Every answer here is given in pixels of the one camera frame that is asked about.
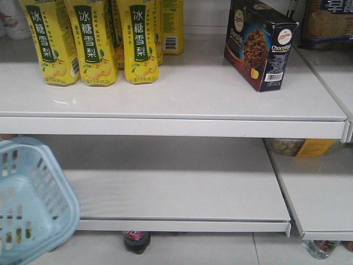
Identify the blue cracker bag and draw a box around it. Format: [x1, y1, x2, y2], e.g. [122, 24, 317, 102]
[301, 0, 352, 50]

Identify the dark soda bottle bottom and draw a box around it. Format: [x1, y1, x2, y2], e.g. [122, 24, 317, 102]
[122, 231, 151, 255]

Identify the yellow-labelled snack tub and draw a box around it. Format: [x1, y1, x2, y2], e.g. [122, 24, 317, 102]
[264, 138, 343, 157]

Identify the clear jar bottom shelf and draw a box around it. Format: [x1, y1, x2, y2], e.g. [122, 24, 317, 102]
[307, 240, 341, 259]

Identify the yellow pear drink bottle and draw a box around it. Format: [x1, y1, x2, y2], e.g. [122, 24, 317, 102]
[117, 1, 159, 84]
[20, 1, 80, 86]
[64, 1, 117, 87]
[155, 0, 184, 55]

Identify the yellow pear drink bottle rear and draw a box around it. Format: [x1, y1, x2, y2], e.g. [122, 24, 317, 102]
[155, 0, 184, 55]

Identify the white store shelving unit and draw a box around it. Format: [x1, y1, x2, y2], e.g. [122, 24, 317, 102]
[1, 1, 348, 233]

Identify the light blue plastic basket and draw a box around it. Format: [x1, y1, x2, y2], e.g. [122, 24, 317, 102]
[1, 136, 80, 264]

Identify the white yogurt bottle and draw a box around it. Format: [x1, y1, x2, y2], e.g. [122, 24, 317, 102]
[1, 0, 31, 40]

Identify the blue Chocofello cookie box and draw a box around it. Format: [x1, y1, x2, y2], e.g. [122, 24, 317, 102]
[224, 1, 299, 92]

